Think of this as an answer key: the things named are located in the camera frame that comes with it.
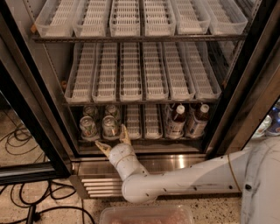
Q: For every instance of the blue can behind door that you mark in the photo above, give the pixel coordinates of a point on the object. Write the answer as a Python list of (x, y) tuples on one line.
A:
[(274, 129)]

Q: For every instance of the brown tea bottle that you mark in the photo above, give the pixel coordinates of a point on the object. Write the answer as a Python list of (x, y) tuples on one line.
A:
[(176, 121), (197, 120)]

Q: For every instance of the open fridge door left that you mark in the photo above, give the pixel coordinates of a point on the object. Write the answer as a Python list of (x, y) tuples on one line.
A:
[(23, 89)]

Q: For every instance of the left brown tea bottle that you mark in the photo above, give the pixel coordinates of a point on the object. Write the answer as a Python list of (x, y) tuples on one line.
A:
[(176, 121)]

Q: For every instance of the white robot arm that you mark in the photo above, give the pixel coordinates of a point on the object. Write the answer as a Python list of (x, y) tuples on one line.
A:
[(254, 173)]

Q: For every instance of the right glass fridge door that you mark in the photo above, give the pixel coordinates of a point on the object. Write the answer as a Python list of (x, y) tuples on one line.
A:
[(252, 84)]

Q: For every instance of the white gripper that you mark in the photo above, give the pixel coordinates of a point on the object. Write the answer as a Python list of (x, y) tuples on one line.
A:
[(121, 153)]

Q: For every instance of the steel fridge vent grille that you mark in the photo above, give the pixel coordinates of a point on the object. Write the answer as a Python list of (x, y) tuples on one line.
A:
[(100, 186)]

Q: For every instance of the clear plastic bin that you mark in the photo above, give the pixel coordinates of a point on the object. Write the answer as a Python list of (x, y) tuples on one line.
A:
[(166, 214)]

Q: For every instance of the shelf tray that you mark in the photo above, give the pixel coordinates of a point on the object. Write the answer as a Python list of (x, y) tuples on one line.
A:
[(130, 73), (226, 17), (133, 122), (91, 18), (104, 88), (158, 17), (154, 72), (124, 18), (152, 123), (79, 86), (56, 17), (191, 16), (203, 77), (179, 79)]

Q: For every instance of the white can behind door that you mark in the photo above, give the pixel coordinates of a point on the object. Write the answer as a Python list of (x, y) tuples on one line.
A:
[(260, 132)]

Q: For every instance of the right brown tea bottle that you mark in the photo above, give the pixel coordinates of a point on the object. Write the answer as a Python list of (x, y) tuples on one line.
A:
[(197, 120)]

